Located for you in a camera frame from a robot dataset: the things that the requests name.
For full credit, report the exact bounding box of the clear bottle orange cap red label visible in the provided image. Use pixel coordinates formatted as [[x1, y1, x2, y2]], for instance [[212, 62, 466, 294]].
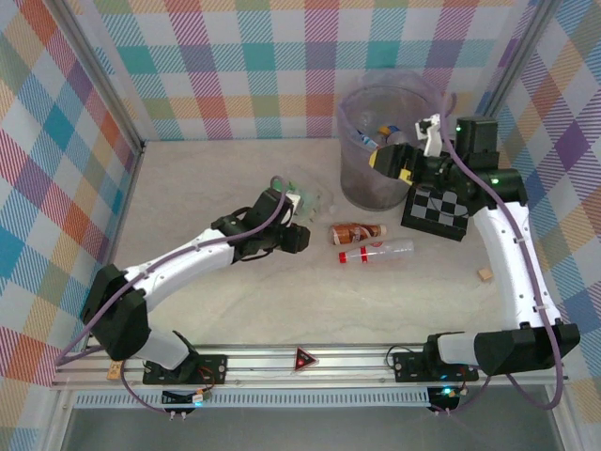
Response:
[[378, 122, 412, 146]]

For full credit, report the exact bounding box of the long clear unlabelled bottle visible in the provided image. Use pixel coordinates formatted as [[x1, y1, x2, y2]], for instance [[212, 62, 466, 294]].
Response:
[[293, 184, 335, 223]]

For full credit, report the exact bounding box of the brown coffee drink bottle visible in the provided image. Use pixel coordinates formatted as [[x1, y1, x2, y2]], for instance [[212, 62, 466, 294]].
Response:
[[331, 222, 388, 246]]

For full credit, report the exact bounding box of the translucent mesh waste bin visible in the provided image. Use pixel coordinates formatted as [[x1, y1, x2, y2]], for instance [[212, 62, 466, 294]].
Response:
[[336, 70, 445, 211]]

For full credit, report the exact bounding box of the black white checkerboard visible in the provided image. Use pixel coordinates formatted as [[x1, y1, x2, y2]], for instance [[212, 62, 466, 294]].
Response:
[[400, 185, 472, 243]]

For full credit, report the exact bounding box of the red triangle sign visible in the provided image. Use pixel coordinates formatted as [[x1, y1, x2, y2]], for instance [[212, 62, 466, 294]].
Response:
[[293, 346, 320, 377]]

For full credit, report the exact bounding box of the left controller board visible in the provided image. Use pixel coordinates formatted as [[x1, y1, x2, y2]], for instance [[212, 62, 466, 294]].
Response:
[[162, 388, 210, 406]]

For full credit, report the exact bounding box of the controller board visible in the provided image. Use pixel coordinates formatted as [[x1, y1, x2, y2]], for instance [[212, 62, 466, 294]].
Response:
[[426, 385, 464, 411], [162, 388, 210, 406]]

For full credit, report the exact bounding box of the right controller board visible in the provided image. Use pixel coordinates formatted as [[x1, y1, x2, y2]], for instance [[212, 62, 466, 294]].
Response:
[[426, 385, 464, 411]]

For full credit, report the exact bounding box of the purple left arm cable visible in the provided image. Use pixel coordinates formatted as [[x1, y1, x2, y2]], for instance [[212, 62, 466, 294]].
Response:
[[54, 175, 288, 414]]

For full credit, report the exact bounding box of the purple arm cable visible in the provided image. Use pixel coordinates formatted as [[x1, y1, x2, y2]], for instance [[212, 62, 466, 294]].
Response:
[[54, 175, 288, 414], [429, 92, 565, 417]]

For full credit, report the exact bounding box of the aluminium right frame post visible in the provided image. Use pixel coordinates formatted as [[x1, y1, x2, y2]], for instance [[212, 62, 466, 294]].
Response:
[[469, 0, 562, 142]]

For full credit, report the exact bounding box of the aluminium frame post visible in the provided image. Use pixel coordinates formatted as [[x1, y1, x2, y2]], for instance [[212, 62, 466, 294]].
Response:
[[51, 0, 146, 151], [469, 0, 562, 142]]

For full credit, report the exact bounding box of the aluminium horizontal rail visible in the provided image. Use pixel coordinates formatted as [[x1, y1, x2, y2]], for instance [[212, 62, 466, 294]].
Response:
[[51, 342, 569, 390]]

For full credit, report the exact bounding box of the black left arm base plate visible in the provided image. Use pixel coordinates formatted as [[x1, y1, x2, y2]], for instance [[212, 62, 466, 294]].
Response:
[[143, 353, 228, 386]]

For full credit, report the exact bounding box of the white slotted cable duct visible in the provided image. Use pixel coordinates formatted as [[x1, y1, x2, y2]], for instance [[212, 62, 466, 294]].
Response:
[[74, 393, 431, 409]]

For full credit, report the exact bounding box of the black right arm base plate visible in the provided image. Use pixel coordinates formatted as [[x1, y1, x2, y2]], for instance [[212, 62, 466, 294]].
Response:
[[392, 350, 480, 384]]

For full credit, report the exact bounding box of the aluminium left frame post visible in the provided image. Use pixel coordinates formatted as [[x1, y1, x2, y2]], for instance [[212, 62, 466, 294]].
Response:
[[51, 0, 146, 151]]

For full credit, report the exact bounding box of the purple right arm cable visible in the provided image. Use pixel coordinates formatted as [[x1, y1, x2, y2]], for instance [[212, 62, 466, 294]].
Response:
[[429, 92, 565, 417]]

